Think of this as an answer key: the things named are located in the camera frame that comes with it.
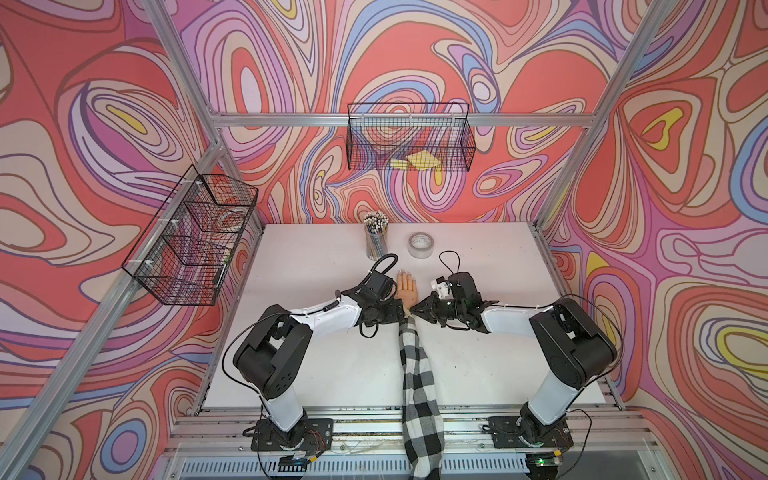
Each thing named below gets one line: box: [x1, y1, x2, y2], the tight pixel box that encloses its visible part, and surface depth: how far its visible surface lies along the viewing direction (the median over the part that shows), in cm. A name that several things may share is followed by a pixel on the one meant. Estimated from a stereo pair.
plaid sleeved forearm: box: [398, 315, 445, 480], surface depth 73 cm
